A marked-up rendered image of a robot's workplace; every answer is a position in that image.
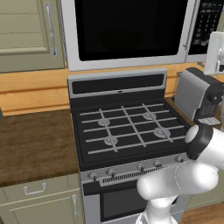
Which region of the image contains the long silver cupboard handle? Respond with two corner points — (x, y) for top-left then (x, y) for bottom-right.
(44, 2), (59, 58)

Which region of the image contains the green wall cupboard door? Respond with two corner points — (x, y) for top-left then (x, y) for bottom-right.
(0, 0), (66, 74)

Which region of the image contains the green drawer front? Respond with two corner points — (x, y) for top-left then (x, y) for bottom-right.
(1, 173), (81, 203)

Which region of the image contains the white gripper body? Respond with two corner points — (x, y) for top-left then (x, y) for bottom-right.
(203, 31), (224, 76)

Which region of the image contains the silver microwave door handle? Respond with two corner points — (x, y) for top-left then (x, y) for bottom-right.
(182, 0), (196, 53)

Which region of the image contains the microwave door with black window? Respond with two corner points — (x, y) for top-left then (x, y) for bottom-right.
(59, 0), (197, 73)

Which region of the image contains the short silver cupboard handle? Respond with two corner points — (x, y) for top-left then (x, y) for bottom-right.
(71, 194), (81, 220)

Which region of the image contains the silver black gas range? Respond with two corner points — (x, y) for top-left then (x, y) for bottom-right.
(67, 68), (194, 224)

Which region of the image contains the oven door with window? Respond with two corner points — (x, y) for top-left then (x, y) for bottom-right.
(82, 180), (187, 224)

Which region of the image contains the silver drawer handle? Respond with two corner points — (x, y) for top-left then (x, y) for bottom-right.
(23, 182), (48, 196)

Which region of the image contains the green base cupboard door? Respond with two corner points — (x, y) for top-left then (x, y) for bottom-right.
(0, 189), (85, 224)

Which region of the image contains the silver microwave oven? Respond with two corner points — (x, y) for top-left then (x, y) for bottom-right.
(59, 0), (224, 73)

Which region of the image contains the silver oven door handle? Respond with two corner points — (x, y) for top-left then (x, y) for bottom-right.
(99, 170), (165, 187)

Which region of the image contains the silver black toaster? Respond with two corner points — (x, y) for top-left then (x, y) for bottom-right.
(173, 67), (224, 127)

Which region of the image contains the green base cupboard run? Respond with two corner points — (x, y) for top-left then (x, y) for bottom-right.
(186, 171), (224, 212)

